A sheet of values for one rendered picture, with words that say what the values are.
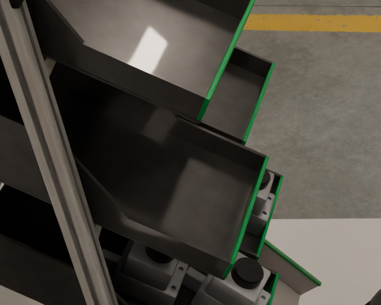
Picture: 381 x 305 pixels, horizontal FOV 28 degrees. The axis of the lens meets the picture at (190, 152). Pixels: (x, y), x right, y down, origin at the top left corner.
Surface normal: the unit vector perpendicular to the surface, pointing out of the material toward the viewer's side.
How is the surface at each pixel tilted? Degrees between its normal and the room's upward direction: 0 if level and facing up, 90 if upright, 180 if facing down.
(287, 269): 90
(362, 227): 0
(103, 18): 25
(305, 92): 0
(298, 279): 90
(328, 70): 0
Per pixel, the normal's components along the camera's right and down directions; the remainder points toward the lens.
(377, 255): -0.13, -0.76
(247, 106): 0.28, -0.65
